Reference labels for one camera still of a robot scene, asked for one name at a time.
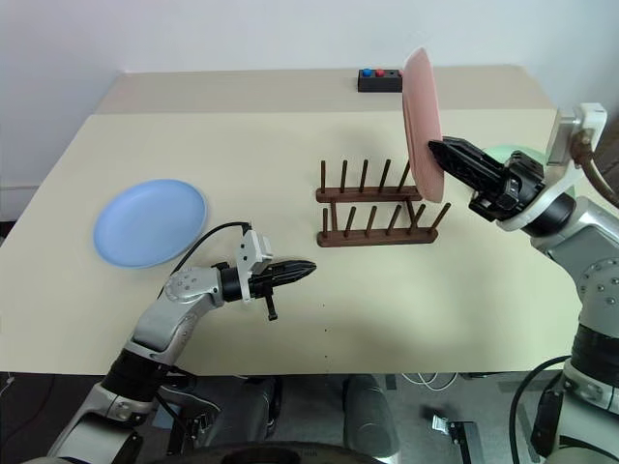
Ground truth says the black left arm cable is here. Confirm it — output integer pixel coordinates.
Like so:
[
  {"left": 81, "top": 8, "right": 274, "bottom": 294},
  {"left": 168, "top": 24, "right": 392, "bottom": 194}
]
[{"left": 158, "top": 220, "right": 253, "bottom": 302}]

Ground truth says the blue plate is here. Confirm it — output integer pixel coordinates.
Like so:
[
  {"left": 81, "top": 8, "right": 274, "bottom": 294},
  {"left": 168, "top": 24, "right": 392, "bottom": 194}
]
[{"left": 92, "top": 179, "right": 211, "bottom": 271}]

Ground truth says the green plate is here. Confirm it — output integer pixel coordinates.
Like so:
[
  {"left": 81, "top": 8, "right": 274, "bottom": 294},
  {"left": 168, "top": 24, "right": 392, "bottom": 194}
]
[{"left": 479, "top": 142, "right": 579, "bottom": 200}]

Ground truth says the dark grey rounded shape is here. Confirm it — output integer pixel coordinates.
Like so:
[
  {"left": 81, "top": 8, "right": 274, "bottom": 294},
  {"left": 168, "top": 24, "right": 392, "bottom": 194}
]
[
  {"left": 341, "top": 374, "right": 401, "bottom": 458},
  {"left": 212, "top": 376, "right": 284, "bottom": 444}
]

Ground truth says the black button box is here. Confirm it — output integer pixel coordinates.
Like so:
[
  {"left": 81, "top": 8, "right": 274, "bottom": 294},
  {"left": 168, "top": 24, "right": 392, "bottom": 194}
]
[{"left": 357, "top": 69, "right": 404, "bottom": 94}]

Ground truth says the wooden dish rack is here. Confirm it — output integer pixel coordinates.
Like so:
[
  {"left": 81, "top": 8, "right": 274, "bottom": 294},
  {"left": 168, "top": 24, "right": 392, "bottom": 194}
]
[{"left": 314, "top": 159, "right": 453, "bottom": 249}]

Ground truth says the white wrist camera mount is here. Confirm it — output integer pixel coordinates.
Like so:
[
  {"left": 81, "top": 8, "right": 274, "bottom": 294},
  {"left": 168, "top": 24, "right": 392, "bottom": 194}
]
[
  {"left": 235, "top": 228, "right": 275, "bottom": 304},
  {"left": 495, "top": 102, "right": 608, "bottom": 234}
]

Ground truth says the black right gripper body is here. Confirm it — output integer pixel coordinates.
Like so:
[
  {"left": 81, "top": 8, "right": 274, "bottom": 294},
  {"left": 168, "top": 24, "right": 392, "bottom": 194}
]
[{"left": 467, "top": 150, "right": 548, "bottom": 224}]

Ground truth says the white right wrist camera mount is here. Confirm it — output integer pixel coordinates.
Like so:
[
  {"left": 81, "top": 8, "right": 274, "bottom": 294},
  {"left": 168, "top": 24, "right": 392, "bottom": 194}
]
[{"left": 495, "top": 102, "right": 608, "bottom": 234}]

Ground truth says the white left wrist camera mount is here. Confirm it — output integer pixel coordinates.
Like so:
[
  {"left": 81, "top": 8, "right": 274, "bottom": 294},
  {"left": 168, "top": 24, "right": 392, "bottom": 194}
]
[{"left": 235, "top": 228, "right": 275, "bottom": 304}]

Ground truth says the pink plate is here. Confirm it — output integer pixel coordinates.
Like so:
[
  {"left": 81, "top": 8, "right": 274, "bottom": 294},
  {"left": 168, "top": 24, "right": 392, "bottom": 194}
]
[{"left": 401, "top": 46, "right": 448, "bottom": 203}]

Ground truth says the black metal bracket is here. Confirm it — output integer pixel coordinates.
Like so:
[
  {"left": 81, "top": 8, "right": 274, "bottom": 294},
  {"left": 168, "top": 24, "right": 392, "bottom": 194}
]
[{"left": 422, "top": 404, "right": 479, "bottom": 461}]

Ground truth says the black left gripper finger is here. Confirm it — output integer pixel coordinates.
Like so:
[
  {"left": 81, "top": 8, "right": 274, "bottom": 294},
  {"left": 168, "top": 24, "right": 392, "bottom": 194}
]
[
  {"left": 272, "top": 259, "right": 318, "bottom": 276},
  {"left": 275, "top": 268, "right": 316, "bottom": 288}
]

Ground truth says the dark right arm cable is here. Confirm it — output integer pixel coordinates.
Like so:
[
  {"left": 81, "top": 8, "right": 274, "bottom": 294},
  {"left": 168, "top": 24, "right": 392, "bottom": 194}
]
[{"left": 573, "top": 129, "right": 619, "bottom": 206}]

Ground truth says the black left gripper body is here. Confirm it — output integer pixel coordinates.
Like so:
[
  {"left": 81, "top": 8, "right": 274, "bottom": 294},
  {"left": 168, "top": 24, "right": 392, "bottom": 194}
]
[{"left": 248, "top": 265, "right": 282, "bottom": 323}]

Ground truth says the thin white cable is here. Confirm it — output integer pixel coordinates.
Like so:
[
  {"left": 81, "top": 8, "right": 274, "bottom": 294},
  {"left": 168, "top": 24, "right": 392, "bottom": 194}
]
[{"left": 404, "top": 371, "right": 459, "bottom": 392}]

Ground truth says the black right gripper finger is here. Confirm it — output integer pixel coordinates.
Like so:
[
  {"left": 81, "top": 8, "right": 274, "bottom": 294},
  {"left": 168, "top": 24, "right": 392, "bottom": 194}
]
[
  {"left": 441, "top": 135, "right": 508, "bottom": 177},
  {"left": 427, "top": 139, "right": 505, "bottom": 195}
]

